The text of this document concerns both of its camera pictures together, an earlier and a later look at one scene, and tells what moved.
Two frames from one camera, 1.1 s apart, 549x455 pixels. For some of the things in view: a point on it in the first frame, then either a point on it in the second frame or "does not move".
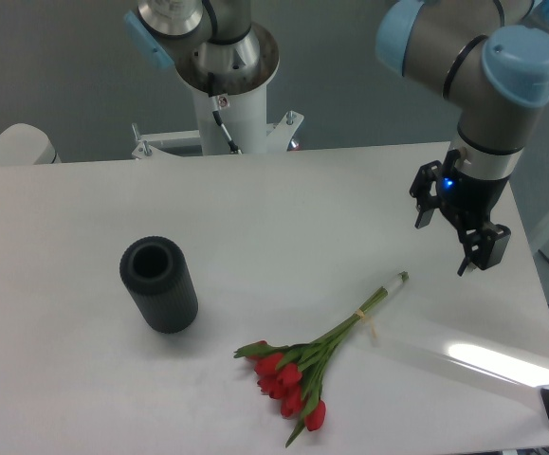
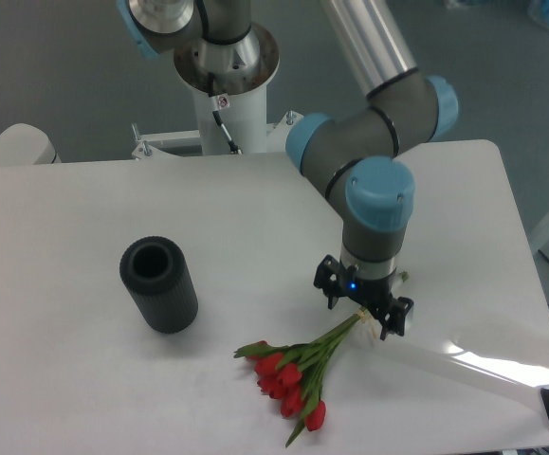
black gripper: x=469 y=201 -> x=375 y=295
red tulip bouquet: x=291 y=374 does not move
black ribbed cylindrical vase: x=157 y=274 does not move
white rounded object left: x=20 y=144 does not move
